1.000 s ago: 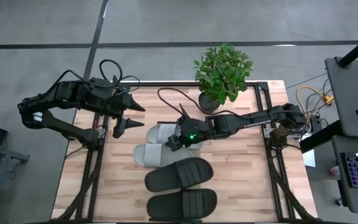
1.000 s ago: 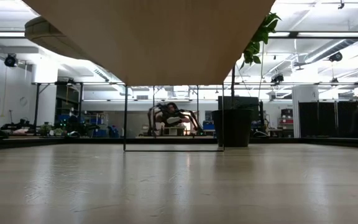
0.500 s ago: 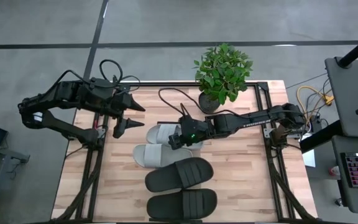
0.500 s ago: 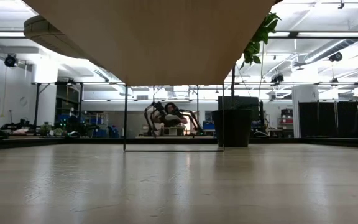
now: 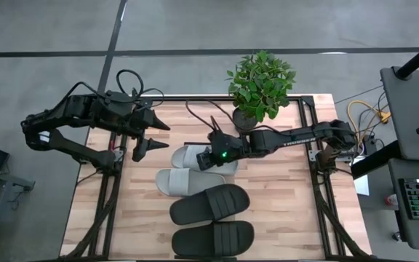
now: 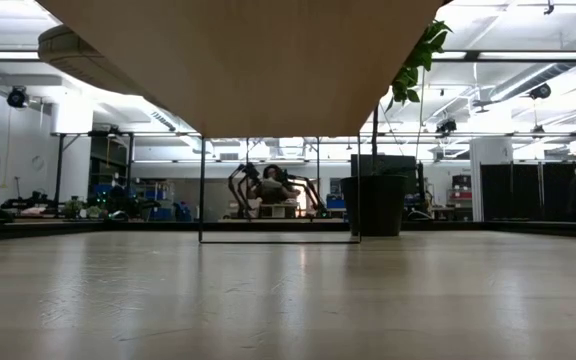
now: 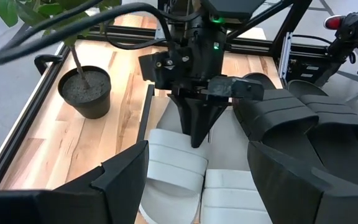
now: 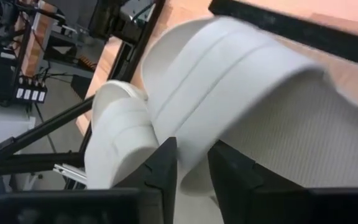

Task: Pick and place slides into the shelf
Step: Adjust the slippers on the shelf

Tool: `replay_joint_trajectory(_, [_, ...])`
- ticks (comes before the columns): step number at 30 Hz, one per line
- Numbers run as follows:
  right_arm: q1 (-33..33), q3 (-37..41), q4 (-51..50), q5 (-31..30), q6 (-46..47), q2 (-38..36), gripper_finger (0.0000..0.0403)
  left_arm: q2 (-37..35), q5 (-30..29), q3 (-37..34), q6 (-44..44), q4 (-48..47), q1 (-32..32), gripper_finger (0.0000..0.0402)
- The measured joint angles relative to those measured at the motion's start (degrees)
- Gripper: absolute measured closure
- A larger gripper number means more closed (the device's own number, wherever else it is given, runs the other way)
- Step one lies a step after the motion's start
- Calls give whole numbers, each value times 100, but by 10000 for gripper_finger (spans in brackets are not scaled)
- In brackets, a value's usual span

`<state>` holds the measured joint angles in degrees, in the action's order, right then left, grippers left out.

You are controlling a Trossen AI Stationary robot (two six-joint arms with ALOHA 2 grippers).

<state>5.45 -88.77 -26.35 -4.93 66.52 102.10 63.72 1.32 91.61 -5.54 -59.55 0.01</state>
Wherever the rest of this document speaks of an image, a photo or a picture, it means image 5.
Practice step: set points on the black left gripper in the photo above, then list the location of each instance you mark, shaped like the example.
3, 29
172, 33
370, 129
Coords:
142, 120

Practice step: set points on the black slide sandal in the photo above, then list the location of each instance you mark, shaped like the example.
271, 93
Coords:
209, 203
213, 238

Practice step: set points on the red emergency stop button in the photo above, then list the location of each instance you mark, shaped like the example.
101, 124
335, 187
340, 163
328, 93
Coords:
390, 200

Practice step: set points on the grey slide sandal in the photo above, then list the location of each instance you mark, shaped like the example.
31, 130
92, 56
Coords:
186, 158
187, 182

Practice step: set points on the black plant pot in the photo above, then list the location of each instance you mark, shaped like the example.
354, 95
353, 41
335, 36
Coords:
260, 83

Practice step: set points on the black power strip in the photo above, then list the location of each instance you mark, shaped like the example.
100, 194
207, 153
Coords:
369, 145

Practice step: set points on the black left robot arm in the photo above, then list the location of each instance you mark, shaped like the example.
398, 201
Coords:
86, 109

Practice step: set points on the black metal bar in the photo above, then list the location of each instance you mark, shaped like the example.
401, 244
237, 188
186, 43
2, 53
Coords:
373, 162

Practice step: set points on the grey desk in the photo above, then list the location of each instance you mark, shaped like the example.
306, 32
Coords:
413, 236
409, 109

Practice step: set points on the black round pole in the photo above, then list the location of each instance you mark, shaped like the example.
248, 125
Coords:
418, 56

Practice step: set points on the white paper sheet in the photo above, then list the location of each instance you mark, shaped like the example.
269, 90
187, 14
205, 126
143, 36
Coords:
362, 185

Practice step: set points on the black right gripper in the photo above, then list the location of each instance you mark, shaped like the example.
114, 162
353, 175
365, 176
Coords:
229, 145

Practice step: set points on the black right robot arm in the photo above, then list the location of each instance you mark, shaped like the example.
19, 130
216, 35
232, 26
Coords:
293, 140

